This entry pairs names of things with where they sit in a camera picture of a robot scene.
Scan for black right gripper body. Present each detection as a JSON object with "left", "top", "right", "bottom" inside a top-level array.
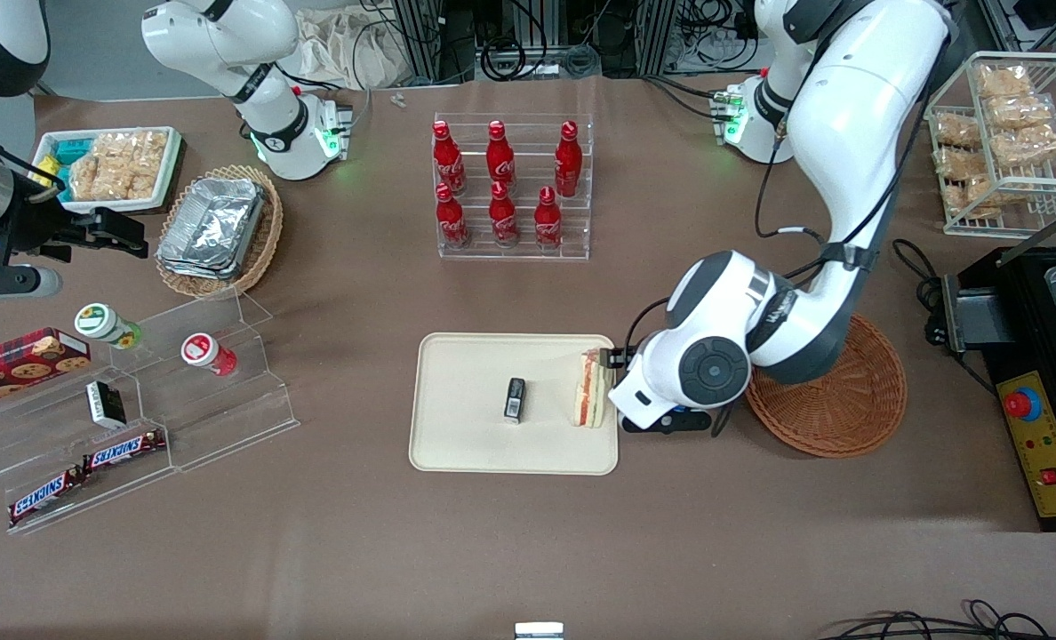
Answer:
[{"left": 0, "top": 182, "right": 95, "bottom": 248}]

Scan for plastic sandwich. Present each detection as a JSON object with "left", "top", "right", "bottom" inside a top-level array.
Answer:
[{"left": 570, "top": 348, "right": 614, "bottom": 428}]

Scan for aluminium foil tray stack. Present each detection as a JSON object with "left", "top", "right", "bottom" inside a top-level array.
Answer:
[{"left": 156, "top": 176, "right": 268, "bottom": 282}]

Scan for oval light wicker basket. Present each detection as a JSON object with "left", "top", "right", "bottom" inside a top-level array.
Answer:
[{"left": 154, "top": 164, "right": 285, "bottom": 300}]

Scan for cream plastic serving tray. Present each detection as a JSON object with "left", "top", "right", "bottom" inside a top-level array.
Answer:
[{"left": 409, "top": 332, "right": 620, "bottom": 476}]

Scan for round brown wicker basket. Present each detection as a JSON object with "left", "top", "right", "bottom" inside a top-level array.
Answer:
[{"left": 745, "top": 312, "right": 908, "bottom": 460}]

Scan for white rectangular snack bin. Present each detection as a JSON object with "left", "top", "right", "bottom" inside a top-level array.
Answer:
[{"left": 34, "top": 126, "right": 182, "bottom": 215}]

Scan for rice cracker snack bag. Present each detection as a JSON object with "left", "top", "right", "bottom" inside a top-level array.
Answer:
[
  {"left": 986, "top": 92, "right": 1056, "bottom": 131},
  {"left": 101, "top": 133, "right": 140, "bottom": 201},
  {"left": 990, "top": 124, "right": 1056, "bottom": 168},
  {"left": 934, "top": 113, "right": 984, "bottom": 150},
  {"left": 978, "top": 64, "right": 1034, "bottom": 99},
  {"left": 944, "top": 176, "right": 1020, "bottom": 220},
  {"left": 135, "top": 132, "right": 170, "bottom": 198},
  {"left": 936, "top": 147, "right": 984, "bottom": 183},
  {"left": 68, "top": 135, "right": 107, "bottom": 202}
]

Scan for green sunflower lid cup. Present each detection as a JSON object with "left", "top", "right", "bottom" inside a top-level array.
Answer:
[{"left": 75, "top": 302, "right": 143, "bottom": 350}]

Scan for red tartan cookie box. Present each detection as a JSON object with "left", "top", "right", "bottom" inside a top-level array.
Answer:
[{"left": 0, "top": 327, "right": 92, "bottom": 412}]

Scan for clear acrylic bottle rack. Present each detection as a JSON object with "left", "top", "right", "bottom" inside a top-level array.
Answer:
[{"left": 432, "top": 113, "right": 594, "bottom": 262}]

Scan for red lid yogurt cup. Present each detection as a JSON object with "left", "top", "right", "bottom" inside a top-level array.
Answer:
[{"left": 180, "top": 332, "right": 238, "bottom": 378}]

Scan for red cola bottle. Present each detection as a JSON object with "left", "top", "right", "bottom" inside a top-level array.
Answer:
[
  {"left": 533, "top": 186, "right": 565, "bottom": 250},
  {"left": 488, "top": 180, "right": 520, "bottom": 249},
  {"left": 485, "top": 120, "right": 516, "bottom": 188},
  {"left": 435, "top": 183, "right": 471, "bottom": 250},
  {"left": 431, "top": 121, "right": 467, "bottom": 196},
  {"left": 554, "top": 121, "right": 584, "bottom": 198}
]

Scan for clear acrylic stepped shelf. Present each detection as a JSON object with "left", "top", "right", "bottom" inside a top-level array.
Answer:
[{"left": 0, "top": 289, "right": 301, "bottom": 535}]

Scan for Snickers chocolate bar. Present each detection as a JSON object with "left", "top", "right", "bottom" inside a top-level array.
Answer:
[
  {"left": 81, "top": 429, "right": 168, "bottom": 473},
  {"left": 7, "top": 467, "right": 85, "bottom": 526}
]

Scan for beige cloth bag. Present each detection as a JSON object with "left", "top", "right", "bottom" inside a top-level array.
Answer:
[{"left": 295, "top": 4, "right": 410, "bottom": 91}]

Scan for black appliance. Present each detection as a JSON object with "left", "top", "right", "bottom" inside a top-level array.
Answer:
[{"left": 940, "top": 242, "right": 1056, "bottom": 533}]

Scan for yellow control panel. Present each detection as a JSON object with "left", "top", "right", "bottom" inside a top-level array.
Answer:
[{"left": 996, "top": 371, "right": 1056, "bottom": 519}]

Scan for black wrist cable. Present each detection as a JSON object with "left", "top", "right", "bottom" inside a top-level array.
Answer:
[{"left": 624, "top": 297, "right": 673, "bottom": 353}]

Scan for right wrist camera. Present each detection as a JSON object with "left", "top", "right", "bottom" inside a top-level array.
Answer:
[{"left": 0, "top": 260, "right": 63, "bottom": 300}]

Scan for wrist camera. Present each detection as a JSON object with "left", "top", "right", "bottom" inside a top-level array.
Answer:
[
  {"left": 620, "top": 406, "right": 713, "bottom": 436},
  {"left": 0, "top": 260, "right": 63, "bottom": 300}
]

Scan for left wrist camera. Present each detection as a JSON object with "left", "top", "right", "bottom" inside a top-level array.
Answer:
[{"left": 620, "top": 406, "right": 713, "bottom": 436}]

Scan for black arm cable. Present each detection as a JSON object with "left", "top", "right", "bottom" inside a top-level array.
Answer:
[{"left": 754, "top": 111, "right": 829, "bottom": 245}]

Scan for black appliance cable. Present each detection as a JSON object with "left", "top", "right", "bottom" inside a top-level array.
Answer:
[{"left": 891, "top": 237, "right": 948, "bottom": 349}]

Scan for coiled black cable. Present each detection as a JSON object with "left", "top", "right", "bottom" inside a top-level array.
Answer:
[{"left": 480, "top": 34, "right": 531, "bottom": 83}]

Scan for black floor cable bundle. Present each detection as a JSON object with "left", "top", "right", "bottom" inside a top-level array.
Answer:
[{"left": 814, "top": 599, "right": 1055, "bottom": 640}]

